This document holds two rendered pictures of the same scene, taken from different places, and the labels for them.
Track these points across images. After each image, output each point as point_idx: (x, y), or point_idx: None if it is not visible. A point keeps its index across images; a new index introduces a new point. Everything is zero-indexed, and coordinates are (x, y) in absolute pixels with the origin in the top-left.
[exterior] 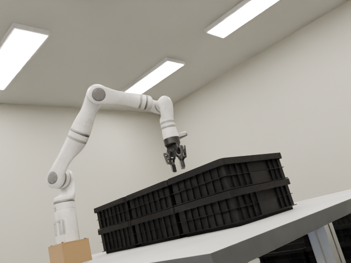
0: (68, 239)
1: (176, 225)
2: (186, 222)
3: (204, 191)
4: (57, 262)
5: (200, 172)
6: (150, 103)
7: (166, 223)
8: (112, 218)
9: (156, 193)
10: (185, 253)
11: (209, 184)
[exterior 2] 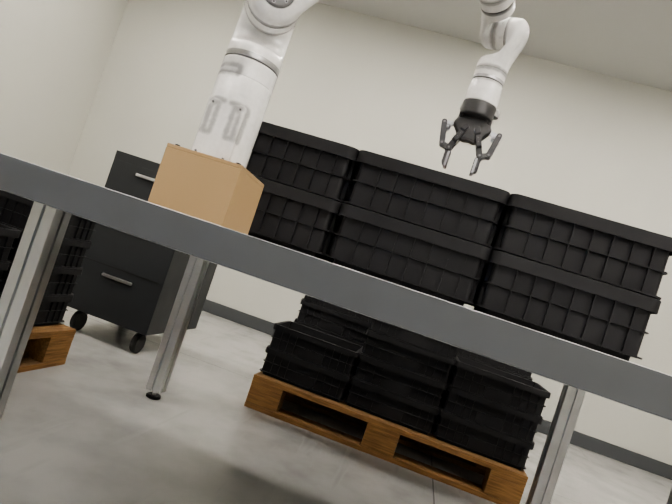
0: (235, 162)
1: (473, 282)
2: (505, 291)
3: (594, 267)
4: (192, 200)
5: (615, 234)
6: (509, 15)
7: (450, 264)
8: (280, 166)
9: (459, 198)
10: None
11: (613, 264)
